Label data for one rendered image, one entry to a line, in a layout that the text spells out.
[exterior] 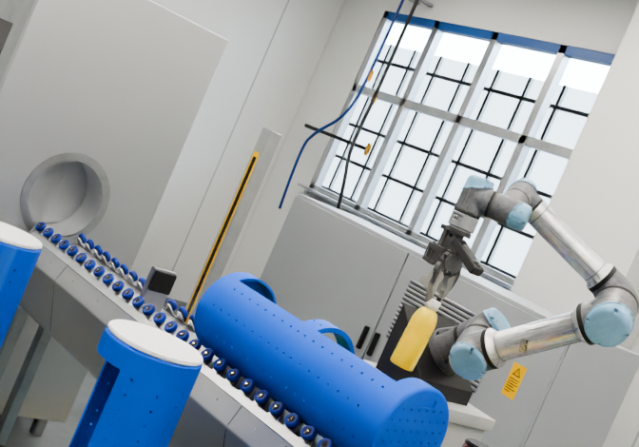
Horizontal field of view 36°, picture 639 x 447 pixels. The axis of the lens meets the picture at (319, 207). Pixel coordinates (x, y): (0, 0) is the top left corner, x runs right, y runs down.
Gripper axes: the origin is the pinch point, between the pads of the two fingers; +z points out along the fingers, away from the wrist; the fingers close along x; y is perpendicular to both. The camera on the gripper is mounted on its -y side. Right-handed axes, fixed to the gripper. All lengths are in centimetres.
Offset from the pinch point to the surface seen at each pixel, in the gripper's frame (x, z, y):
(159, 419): 46, 58, 31
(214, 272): -32, 35, 130
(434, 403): -3.8, 25.3, -10.9
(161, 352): 51, 41, 36
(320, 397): 13.6, 36.8, 11.5
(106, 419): 58, 62, 37
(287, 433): 11, 52, 20
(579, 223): -251, -47, 128
